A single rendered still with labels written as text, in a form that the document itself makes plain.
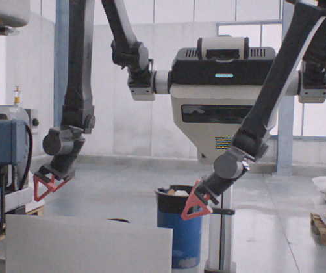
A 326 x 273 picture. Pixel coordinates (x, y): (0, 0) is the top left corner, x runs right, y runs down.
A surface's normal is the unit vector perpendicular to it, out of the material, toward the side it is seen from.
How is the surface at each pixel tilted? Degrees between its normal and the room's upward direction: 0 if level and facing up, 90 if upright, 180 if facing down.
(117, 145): 90
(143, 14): 90
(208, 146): 130
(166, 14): 90
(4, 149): 90
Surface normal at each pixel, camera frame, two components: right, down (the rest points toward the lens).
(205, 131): -0.18, 0.68
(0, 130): 0.20, 0.06
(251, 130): -0.57, 0.26
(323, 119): -0.22, 0.04
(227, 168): -0.41, -0.11
